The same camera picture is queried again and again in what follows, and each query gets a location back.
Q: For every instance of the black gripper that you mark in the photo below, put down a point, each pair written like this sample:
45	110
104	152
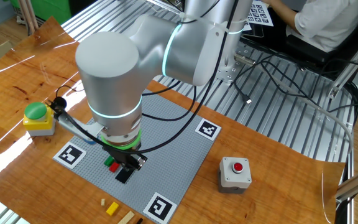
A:
126	155

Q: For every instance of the red Lego brick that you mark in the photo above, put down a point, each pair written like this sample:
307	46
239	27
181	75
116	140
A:
114	167

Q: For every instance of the wide black Lego plate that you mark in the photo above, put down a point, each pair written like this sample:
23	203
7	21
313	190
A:
123	176

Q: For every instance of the dark green Lego brick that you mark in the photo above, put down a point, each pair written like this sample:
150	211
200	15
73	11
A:
108	160

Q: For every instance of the tiny tan Lego piece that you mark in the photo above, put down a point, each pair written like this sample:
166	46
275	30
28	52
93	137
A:
102	202

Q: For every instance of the yellow Lego brick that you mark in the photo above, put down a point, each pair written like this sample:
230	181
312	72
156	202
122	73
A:
112	208

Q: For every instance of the operator bare forearm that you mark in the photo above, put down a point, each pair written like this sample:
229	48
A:
281	12

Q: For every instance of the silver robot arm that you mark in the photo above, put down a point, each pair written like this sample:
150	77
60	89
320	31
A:
113	77

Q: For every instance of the grey Lego baseplate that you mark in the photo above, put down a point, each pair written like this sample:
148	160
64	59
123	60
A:
172	161

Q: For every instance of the long tan Lego brick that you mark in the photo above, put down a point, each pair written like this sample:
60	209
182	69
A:
126	217

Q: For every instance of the narrow black Lego brick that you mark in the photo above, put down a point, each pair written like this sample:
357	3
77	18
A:
139	221

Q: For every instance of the paper fiducial marker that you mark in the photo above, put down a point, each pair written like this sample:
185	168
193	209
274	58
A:
69	155
208	129
159	208

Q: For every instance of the green button yellow box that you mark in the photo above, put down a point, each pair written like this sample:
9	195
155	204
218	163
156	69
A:
39	121

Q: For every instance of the red push button box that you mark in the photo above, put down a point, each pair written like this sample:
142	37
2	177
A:
233	180

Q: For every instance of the orange wooden board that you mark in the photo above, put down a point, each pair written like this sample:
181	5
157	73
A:
275	186

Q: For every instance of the green storage box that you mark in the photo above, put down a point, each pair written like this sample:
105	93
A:
48	9

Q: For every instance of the wooden stick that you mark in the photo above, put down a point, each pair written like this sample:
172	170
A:
24	12
33	14

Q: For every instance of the printed marker sheet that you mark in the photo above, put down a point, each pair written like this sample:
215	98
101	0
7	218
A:
259	14

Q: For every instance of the black fabric chair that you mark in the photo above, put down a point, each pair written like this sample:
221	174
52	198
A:
315	56

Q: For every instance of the operator white shirt torso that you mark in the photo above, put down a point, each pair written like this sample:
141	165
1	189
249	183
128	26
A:
328	21

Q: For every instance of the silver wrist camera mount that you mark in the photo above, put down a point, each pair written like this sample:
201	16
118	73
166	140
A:
89	129

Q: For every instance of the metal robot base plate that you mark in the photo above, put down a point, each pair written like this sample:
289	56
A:
228	74

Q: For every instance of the aluminium frame profile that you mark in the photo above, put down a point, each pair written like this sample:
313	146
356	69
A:
356	183
350	68

